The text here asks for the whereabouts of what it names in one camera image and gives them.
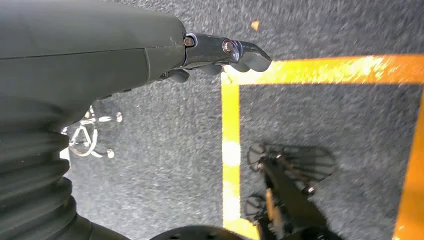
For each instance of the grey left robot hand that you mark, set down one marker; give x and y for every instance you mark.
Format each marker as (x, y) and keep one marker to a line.
(82, 49)

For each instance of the yellow floor tape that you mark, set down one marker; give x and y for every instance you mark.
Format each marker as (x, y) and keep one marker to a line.
(231, 132)

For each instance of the dark rounded robot body part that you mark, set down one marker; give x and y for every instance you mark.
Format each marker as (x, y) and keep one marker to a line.
(195, 234)

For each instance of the small orange tape scrap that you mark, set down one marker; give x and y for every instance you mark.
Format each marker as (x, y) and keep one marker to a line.
(255, 25)

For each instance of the chrome chair base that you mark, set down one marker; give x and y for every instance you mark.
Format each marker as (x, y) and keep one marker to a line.
(82, 139)

